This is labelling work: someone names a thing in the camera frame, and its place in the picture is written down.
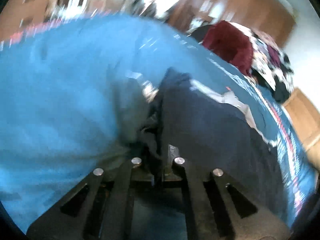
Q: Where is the blue patterned bed sheet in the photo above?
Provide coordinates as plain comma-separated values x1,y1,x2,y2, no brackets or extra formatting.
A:
1,14,316,232

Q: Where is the pile of mixed clothes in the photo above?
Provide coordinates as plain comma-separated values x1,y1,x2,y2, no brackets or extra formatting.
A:
231,22,294,104

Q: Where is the wooden bed headboard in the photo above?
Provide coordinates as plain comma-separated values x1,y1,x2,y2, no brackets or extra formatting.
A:
283,88,319,170

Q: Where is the navy work jacket grey collar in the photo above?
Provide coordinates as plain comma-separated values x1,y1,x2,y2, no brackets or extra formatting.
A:
138,68,287,218

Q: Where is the dark red velvet garment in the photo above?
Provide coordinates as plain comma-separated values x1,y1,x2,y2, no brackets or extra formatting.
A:
202,21,253,76

